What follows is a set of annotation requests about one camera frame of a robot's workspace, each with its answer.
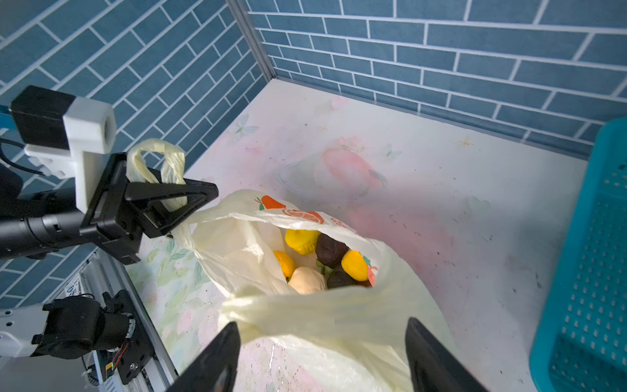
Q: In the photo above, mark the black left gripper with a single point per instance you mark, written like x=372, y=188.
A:
x=34, y=225

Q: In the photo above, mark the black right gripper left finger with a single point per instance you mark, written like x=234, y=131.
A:
x=215, y=369

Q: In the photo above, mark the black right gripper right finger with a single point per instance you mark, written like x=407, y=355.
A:
x=432, y=366

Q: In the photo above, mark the yellow translucent plastic bag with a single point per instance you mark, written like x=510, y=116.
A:
x=231, y=263

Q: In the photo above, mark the beige pear fruit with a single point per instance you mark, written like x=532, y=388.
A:
x=307, y=281

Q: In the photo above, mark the yellow lemon fruit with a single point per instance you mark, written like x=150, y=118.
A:
x=302, y=242

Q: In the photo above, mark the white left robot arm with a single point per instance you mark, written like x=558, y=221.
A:
x=65, y=328

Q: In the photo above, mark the black fruit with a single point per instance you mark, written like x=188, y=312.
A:
x=339, y=278

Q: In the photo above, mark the yellow round fruit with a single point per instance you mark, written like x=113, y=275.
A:
x=355, y=265

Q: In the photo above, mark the dark brown fruit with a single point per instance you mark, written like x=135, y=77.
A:
x=330, y=252

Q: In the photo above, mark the teal plastic basket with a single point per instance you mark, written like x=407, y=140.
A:
x=580, y=343

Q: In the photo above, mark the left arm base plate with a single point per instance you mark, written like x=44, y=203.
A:
x=126, y=347

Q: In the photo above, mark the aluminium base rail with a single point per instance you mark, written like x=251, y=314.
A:
x=101, y=273

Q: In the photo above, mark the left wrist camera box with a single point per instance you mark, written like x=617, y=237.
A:
x=68, y=136

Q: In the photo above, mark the aluminium corner post left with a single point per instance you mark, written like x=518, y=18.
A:
x=243, y=20

